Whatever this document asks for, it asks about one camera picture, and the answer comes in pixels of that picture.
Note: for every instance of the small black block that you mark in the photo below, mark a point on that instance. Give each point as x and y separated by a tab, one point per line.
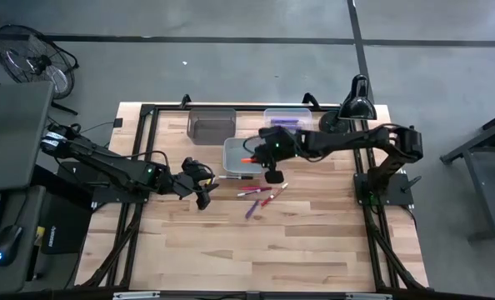
118	123

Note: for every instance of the black clamp lever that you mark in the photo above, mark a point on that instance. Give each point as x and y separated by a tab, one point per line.
412	183

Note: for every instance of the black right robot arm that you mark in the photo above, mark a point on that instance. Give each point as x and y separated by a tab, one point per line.
347	141

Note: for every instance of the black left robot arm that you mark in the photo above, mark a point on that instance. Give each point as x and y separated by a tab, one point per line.
106	162

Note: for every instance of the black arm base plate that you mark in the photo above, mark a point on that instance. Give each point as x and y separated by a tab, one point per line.
397	198
106	198

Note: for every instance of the silver metal bracket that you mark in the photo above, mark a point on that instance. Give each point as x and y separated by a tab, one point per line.
137	296
368	296

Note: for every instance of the black aluminium table frame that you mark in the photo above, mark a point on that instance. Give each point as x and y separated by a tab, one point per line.
249	108

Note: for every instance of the white plastic storage bin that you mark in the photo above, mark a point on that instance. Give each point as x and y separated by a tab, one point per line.
235	156

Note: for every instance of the orange highlighter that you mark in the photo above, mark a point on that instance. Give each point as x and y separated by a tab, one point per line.
247	160

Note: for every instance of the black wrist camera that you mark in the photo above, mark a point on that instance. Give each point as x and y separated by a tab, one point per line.
264	154
189	180

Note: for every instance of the thin purple marker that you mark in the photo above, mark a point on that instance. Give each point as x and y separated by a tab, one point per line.
252	209

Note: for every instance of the black side desk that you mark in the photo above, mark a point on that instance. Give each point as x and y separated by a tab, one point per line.
26	208

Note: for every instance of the clear plastic bin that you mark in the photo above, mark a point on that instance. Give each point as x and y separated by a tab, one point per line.
287	114

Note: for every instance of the black computer mouse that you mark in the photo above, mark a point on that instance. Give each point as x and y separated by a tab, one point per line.
8	246

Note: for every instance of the smoky gray plastic bin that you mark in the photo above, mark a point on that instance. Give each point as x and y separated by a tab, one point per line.
211	129

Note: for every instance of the black desk lamp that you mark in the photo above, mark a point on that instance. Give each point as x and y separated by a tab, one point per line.
356	106

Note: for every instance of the black floor fan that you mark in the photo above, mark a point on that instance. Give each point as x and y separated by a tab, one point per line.
35	62

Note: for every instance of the yellow sticky note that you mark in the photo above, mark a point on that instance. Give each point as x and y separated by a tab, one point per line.
40	233

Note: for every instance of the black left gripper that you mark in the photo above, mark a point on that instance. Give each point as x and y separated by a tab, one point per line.
202	202

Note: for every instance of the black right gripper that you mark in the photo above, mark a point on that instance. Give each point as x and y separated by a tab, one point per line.
287	146

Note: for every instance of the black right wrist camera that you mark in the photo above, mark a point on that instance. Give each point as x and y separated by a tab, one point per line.
264	154

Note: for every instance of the pink highlighter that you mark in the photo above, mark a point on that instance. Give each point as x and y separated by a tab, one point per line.
251	188

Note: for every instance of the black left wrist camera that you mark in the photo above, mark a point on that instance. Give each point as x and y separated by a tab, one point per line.
189	180

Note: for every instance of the purple highlighter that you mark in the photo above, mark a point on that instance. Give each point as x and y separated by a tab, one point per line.
283	124
285	120

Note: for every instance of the black Expo marker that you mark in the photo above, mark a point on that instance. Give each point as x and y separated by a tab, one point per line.
241	177

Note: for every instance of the black metal side table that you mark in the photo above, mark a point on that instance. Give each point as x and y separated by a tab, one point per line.
487	196

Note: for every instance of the thin red marker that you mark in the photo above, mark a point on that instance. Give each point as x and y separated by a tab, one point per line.
274	194

